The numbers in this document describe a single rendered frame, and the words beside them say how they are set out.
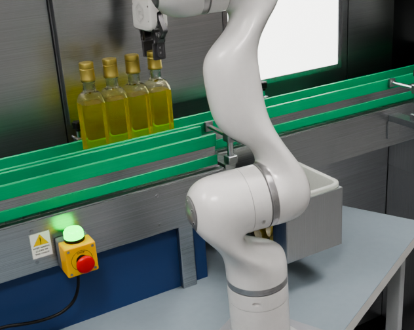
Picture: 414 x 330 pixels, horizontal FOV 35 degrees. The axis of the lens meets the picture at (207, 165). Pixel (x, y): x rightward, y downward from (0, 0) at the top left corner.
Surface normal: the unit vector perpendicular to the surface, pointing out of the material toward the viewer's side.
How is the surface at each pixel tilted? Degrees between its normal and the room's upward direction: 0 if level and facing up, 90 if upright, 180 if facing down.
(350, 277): 0
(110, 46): 90
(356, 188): 90
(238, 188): 44
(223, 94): 86
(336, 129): 90
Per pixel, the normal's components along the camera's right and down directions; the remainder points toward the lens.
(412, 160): -0.87, 0.23
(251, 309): -0.29, 0.42
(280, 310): 0.61, 0.29
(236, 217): 0.35, 0.32
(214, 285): -0.06, -0.93
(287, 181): 0.10, -0.06
